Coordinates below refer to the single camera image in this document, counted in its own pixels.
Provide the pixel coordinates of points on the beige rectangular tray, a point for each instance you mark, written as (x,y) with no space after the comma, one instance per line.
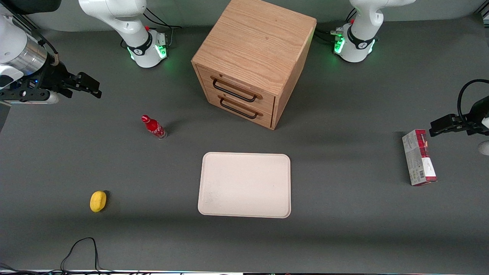
(244,185)

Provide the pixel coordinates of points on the red cola bottle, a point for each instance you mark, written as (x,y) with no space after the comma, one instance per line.
(154,127)

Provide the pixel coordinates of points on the wooden drawer cabinet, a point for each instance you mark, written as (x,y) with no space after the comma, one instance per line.
(256,42)

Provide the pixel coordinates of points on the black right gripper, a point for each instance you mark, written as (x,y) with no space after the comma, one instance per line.
(52,75)

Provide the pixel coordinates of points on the aluminium frame rail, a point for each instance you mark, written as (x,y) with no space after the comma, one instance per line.
(19,21)
(484,13)

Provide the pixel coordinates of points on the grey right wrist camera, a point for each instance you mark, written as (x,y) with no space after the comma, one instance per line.
(26,95)

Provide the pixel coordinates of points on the yellow lemon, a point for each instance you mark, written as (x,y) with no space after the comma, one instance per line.
(97,201)

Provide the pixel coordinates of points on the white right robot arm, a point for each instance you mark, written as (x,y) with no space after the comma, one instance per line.
(122,19)

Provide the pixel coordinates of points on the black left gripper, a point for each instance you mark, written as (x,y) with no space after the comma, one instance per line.
(475,115)

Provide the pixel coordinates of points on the red and grey carton box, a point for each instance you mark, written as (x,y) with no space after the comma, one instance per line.
(418,157)

